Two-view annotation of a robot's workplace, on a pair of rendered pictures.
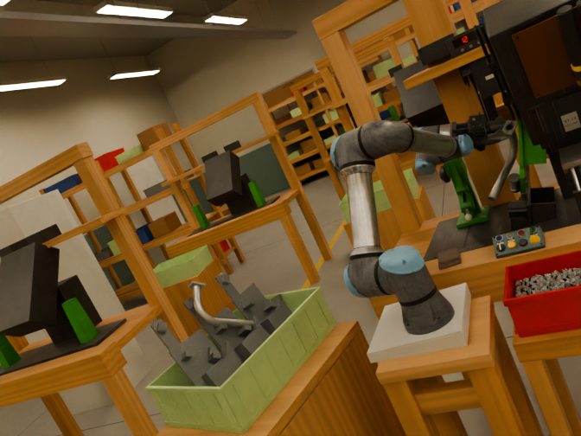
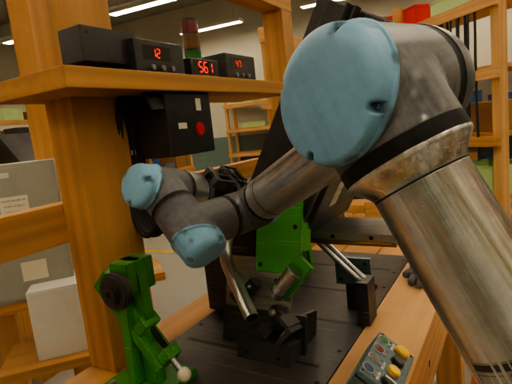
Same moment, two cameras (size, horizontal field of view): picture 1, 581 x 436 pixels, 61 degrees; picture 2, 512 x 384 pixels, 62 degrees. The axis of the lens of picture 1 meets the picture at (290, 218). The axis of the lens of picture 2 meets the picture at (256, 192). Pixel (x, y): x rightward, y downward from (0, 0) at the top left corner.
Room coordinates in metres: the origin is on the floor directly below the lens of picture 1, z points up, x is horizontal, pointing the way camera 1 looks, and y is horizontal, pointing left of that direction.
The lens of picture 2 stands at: (1.73, 0.11, 1.40)
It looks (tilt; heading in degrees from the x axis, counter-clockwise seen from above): 9 degrees down; 271
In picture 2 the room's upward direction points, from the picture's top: 6 degrees counter-clockwise
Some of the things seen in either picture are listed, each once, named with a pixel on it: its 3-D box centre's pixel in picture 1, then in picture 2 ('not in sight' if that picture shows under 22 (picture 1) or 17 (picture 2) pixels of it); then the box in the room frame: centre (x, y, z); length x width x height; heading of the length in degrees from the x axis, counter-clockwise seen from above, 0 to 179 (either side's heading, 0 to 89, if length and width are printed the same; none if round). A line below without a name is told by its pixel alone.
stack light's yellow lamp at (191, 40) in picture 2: not in sight; (191, 43); (1.89, -1.22, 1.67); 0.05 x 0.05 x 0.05
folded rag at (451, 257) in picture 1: (448, 258); not in sight; (1.68, -0.45, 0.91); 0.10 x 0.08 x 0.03; 159
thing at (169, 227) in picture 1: (137, 224); not in sight; (7.47, 2.11, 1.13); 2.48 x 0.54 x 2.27; 66
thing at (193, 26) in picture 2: not in sight; (190, 27); (1.89, -1.22, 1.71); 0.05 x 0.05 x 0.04
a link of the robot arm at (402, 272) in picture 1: (404, 272); not in sight; (1.38, -0.23, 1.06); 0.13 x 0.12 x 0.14; 42
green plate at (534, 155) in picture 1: (530, 143); (285, 222); (1.68, -0.87, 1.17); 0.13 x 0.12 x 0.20; 59
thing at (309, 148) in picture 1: (333, 121); not in sight; (11.62, -1.85, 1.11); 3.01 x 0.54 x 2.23; 66
